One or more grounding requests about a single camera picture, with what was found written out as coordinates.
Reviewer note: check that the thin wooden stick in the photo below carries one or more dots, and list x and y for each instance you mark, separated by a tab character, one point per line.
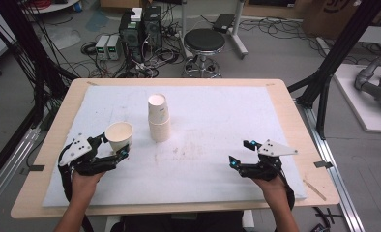
314	189

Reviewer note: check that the white table leg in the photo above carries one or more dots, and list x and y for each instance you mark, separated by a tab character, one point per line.
248	220

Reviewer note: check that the white floor board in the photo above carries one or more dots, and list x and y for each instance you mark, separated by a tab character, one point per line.
359	103

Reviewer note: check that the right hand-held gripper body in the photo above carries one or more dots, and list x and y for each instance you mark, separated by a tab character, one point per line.
264	167

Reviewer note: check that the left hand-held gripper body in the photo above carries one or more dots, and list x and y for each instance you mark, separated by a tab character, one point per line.
82	162

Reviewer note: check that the blue tape roll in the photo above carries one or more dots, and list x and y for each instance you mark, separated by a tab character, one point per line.
77	6

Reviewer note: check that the grey power supply unit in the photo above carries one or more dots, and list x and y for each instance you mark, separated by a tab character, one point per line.
101	46
113	47

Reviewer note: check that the aluminium rail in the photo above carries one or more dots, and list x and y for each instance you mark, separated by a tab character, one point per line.
337	180
11	164

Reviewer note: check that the black tape strip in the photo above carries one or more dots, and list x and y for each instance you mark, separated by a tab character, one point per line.
37	168
323	164

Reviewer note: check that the person's right hand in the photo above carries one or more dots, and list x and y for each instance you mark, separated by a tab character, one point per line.
270	190

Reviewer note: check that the flat black device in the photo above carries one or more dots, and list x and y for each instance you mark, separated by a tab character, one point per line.
223	22

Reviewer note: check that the black round stool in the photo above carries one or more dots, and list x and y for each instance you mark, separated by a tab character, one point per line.
204	40

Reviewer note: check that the white foam mat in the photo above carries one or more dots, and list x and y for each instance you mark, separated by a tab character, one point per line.
198	174

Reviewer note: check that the white paper cup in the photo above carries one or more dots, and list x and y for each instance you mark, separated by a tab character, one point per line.
119	135

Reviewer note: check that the white metal stand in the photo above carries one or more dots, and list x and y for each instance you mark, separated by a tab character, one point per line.
238	32

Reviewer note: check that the stack of white paper cups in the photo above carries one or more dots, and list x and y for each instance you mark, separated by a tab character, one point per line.
159	124

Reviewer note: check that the white round table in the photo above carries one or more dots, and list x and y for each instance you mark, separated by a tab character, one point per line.
54	7

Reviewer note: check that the person's left hand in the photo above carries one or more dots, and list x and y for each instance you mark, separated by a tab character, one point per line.
83	187

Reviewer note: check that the brown cardboard box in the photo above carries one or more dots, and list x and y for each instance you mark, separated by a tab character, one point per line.
333	17

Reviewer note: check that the small white box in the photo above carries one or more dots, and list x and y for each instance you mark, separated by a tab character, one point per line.
136	14

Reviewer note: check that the black computer tower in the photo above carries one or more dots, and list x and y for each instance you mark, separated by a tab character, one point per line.
152	27
130	35

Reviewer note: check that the person's dark clothing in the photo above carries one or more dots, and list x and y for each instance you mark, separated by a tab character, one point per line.
179	224

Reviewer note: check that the black metal frame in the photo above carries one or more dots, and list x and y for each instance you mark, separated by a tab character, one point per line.
34	64
337	51

